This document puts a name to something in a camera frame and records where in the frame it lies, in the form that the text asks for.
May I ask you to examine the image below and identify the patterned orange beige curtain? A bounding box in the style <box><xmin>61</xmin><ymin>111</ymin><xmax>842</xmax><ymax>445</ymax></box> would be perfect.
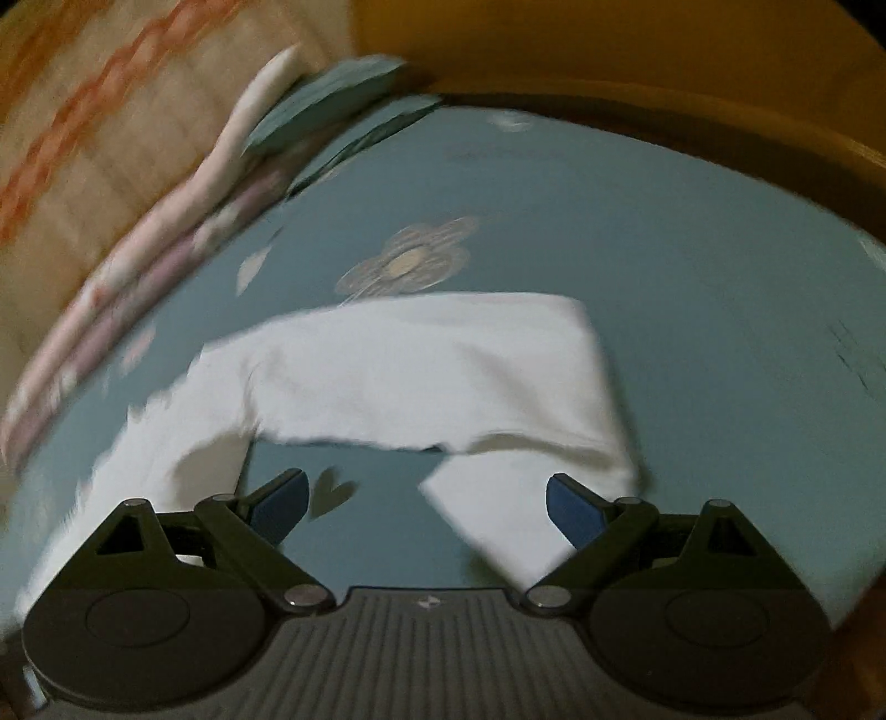
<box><xmin>0</xmin><ymin>0</ymin><xmax>361</xmax><ymax>347</ymax></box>

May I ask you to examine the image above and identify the white printed long-sleeve shirt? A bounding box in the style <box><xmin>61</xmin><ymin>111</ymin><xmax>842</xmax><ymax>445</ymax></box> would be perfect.
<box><xmin>14</xmin><ymin>291</ymin><xmax>655</xmax><ymax>624</ymax></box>

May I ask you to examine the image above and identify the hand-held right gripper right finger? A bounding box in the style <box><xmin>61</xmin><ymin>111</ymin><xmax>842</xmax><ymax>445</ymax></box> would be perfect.
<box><xmin>521</xmin><ymin>474</ymin><xmax>804</xmax><ymax>617</ymax></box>

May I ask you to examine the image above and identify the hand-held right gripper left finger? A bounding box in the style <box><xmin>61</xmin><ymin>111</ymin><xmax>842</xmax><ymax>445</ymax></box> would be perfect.
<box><xmin>51</xmin><ymin>469</ymin><xmax>334</xmax><ymax>616</ymax></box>

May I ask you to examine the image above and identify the blue floral bed sheet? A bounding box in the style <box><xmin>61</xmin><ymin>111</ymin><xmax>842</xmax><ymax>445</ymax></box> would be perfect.
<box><xmin>0</xmin><ymin>93</ymin><xmax>886</xmax><ymax>631</ymax></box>

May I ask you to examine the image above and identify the wooden headboard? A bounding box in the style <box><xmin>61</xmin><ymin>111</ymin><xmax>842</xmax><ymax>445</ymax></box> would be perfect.
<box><xmin>349</xmin><ymin>0</ymin><xmax>886</xmax><ymax>243</ymax></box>

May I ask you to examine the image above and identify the pink floral quilt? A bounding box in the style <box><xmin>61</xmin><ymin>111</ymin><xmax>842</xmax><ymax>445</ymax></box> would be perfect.
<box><xmin>0</xmin><ymin>45</ymin><xmax>306</xmax><ymax>444</ymax></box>

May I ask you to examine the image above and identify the purple floral quilt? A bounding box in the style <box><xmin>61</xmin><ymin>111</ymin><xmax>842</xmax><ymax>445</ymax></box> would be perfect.
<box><xmin>0</xmin><ymin>166</ymin><xmax>298</xmax><ymax>472</ymax></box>

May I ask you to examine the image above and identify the teal pillow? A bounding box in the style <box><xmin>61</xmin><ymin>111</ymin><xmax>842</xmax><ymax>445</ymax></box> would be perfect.
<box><xmin>287</xmin><ymin>93</ymin><xmax>444</xmax><ymax>195</ymax></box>
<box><xmin>242</xmin><ymin>55</ymin><xmax>409</xmax><ymax>157</ymax></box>

